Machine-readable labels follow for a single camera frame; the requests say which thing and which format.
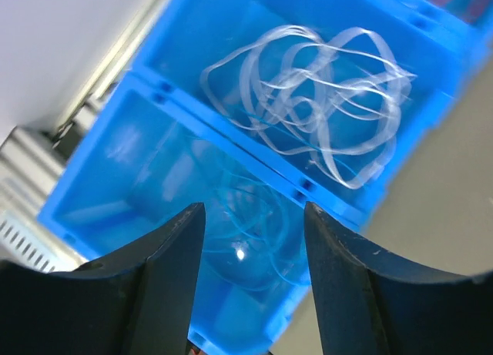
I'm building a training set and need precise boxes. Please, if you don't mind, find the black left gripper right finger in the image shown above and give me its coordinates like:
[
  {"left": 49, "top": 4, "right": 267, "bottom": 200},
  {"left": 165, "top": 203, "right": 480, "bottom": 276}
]
[{"left": 304, "top": 203, "right": 492, "bottom": 354}]

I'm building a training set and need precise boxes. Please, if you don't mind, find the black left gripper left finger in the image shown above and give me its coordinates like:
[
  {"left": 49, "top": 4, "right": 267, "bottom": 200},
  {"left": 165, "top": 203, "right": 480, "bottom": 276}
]
[{"left": 1, "top": 203, "right": 206, "bottom": 354}]

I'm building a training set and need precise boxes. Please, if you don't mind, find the white cable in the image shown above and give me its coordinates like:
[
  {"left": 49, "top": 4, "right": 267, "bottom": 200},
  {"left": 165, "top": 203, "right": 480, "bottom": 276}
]
[{"left": 199, "top": 23, "right": 419, "bottom": 190}]

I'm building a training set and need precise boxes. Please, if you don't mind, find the blue plastic bin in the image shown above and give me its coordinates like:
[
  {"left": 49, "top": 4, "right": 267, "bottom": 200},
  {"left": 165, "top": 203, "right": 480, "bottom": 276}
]
[{"left": 39, "top": 0, "right": 492, "bottom": 354}]

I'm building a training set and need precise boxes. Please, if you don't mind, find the grey slotted cable duct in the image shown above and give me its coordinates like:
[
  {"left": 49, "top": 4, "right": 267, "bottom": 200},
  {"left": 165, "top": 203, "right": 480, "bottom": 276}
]
[{"left": 1, "top": 210, "right": 79, "bottom": 273}]

